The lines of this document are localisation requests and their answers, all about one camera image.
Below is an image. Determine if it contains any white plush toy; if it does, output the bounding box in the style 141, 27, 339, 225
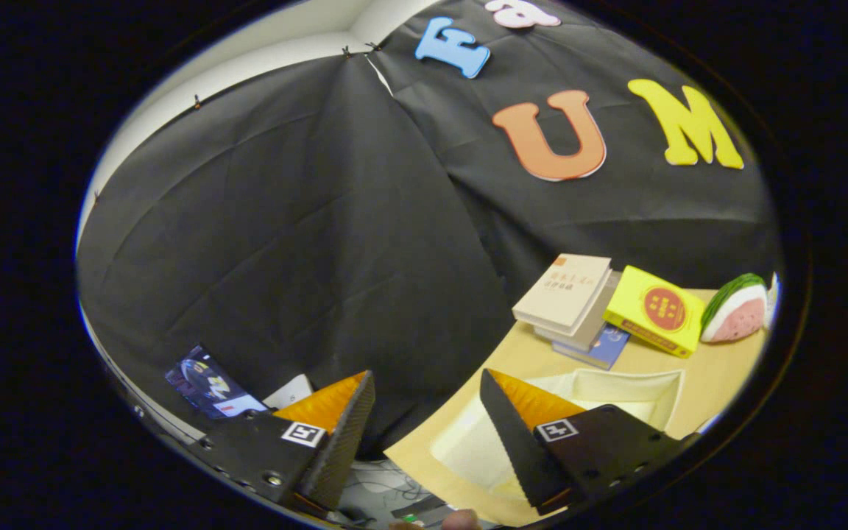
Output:
763, 272, 780, 329

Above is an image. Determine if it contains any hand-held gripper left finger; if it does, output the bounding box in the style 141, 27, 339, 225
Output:
188, 370, 377, 516

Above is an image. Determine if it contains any grey book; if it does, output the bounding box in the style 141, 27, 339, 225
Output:
534, 271, 623, 353

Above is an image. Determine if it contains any beige fabric storage box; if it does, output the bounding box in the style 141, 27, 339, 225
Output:
430, 368, 686, 509

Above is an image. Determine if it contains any beige book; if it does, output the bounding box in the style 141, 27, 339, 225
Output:
512, 254, 612, 337

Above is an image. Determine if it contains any lit computer screen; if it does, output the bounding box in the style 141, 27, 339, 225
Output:
165, 344, 269, 419

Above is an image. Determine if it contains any yellow book red circle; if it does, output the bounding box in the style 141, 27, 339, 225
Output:
603, 265, 706, 359

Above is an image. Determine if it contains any white device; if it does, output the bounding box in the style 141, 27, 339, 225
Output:
262, 374, 316, 411

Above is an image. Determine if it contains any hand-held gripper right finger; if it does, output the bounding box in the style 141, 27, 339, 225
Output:
478, 368, 699, 516

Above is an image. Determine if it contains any blue book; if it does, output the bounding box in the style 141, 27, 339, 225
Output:
553, 324, 631, 370

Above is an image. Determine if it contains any watermelon slice plush toy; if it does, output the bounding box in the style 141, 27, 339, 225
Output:
700, 273, 769, 344

